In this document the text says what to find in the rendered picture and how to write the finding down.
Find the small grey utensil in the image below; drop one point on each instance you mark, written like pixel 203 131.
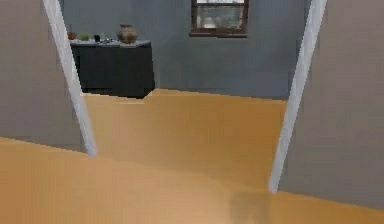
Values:
pixel 106 41

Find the black kitchen counter cabinet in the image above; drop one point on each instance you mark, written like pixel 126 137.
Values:
pixel 113 68

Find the brown framed window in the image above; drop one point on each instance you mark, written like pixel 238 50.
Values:
pixel 219 16

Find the small black cup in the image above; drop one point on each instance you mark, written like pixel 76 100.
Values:
pixel 97 38

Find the red apple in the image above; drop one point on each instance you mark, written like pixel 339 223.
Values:
pixel 72 35

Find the green round fruit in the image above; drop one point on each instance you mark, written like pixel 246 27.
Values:
pixel 84 37

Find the brown clay jar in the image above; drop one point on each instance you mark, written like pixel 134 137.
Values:
pixel 127 34

